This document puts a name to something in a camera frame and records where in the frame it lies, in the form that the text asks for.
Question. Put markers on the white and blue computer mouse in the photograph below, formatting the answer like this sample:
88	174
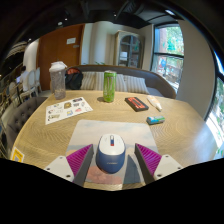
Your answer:
110	155

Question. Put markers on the clear shaker bottle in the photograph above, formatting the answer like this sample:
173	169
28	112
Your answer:
58	83

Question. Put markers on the white sticker sheet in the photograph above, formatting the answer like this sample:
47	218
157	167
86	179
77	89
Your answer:
66	111

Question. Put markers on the grey tufted armchair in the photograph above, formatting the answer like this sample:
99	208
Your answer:
21	116

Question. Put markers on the brown wooden door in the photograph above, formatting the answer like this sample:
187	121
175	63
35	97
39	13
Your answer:
56	50

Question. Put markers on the white tube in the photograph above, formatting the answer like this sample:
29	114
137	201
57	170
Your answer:
154	102

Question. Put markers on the glass-door cabinet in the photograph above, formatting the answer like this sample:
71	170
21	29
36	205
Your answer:
129	50

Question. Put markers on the green drink can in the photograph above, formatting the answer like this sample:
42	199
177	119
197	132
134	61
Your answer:
109	86

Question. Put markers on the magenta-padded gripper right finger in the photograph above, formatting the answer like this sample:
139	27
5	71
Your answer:
166	165

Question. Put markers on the striped cushions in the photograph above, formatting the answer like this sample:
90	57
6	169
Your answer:
133	83

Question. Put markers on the black backpack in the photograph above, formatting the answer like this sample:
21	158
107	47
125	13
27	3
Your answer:
74	80

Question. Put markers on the grey curved sofa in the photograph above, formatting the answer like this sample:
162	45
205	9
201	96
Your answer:
156	81

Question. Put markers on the yellow and white code card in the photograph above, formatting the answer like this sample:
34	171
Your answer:
17	155

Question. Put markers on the person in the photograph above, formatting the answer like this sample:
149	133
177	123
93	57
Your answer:
23	78

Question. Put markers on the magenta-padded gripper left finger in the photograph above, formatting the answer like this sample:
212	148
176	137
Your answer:
58	166

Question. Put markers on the white dining chairs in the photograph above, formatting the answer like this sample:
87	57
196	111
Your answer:
33	81

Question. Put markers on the black and red flat box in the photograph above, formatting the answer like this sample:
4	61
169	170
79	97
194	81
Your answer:
136	104

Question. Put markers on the black-framed window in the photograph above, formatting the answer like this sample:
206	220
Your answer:
216	116
168	55

